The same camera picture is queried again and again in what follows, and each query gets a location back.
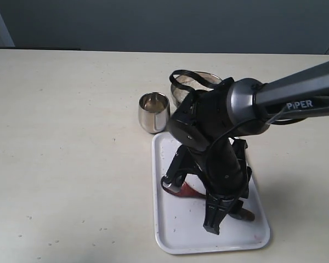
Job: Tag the white plastic tray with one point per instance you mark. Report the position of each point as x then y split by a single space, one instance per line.
179 221

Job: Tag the steel cup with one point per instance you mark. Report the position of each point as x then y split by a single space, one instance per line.
153 112

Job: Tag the steel bowl with rice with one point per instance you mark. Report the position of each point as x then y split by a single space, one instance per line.
179 95

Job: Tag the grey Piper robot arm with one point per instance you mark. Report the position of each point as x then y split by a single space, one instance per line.
211 124

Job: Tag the dark wooden spoon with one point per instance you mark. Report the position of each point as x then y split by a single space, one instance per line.
186 191

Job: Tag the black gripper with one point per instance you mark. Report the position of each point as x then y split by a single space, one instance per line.
223 173

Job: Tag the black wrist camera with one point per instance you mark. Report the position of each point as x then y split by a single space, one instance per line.
183 124

